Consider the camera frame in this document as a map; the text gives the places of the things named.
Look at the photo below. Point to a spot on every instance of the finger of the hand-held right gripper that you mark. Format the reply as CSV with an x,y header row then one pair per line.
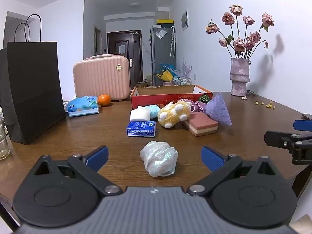
x,y
303,125
277,139

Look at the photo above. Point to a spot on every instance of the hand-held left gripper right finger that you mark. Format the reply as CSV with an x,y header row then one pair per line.
x,y
211,158

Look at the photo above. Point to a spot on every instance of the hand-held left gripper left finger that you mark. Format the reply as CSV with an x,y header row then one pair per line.
x,y
97,158

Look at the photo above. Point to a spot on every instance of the pink layered sponge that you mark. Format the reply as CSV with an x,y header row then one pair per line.
x,y
201,125

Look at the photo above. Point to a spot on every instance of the blue pocket tissue packet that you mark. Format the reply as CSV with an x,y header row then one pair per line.
x,y
141,128

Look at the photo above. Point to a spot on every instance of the iridescent plastic bag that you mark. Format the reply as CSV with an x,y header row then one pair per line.
x,y
158,158

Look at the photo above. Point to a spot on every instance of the yellow plush paw toy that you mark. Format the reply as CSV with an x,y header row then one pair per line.
x,y
173,114

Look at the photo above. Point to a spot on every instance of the round light blue plush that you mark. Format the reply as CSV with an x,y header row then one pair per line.
x,y
154,111

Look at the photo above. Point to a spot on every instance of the orange cardboard box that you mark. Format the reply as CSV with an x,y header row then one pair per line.
x,y
158,100

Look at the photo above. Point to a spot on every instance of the scattered yellow crumbs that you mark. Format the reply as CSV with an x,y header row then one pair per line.
x,y
269,106

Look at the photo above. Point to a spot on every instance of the purple sachet bag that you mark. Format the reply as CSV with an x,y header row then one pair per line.
x,y
218,111

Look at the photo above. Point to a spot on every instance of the purple satin scrunchie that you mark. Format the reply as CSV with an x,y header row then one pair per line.
x,y
197,107

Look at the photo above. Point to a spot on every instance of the large blue tissue pack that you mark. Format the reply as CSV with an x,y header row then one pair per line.
x,y
82,106

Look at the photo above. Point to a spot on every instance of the orange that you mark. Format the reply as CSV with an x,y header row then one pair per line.
x,y
104,100

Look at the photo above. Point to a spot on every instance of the green pumpkin ornament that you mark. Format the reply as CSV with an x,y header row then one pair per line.
x,y
203,98

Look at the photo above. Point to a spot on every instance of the pink ribbed suitcase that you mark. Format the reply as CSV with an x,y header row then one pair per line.
x,y
100,78

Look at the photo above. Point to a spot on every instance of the cart with bottles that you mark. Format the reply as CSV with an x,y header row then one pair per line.
x,y
182,81

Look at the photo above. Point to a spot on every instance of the pink bin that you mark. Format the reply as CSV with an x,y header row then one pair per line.
x,y
167,83

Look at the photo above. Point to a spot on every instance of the black paper bag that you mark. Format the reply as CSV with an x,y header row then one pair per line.
x,y
31,90

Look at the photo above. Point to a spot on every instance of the glass jar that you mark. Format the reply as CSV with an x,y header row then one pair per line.
x,y
3,143

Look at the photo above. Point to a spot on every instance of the blue and yellow bags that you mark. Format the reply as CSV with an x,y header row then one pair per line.
x,y
165,74

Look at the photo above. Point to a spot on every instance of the dark brown door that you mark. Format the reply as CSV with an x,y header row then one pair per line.
x,y
124,61

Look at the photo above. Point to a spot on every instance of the dried pink roses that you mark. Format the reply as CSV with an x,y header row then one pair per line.
x,y
237,45

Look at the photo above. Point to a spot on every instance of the grey refrigerator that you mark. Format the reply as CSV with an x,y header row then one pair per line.
x,y
162,51

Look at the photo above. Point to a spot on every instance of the clear folded umbrella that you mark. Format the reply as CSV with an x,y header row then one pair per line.
x,y
172,41

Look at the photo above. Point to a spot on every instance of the yellow box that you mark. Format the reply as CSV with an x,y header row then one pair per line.
x,y
165,24

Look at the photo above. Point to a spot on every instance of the purple feather wall decor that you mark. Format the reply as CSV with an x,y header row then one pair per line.
x,y
185,68

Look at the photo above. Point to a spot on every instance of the white wall panel box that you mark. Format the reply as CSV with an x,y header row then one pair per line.
x,y
185,19

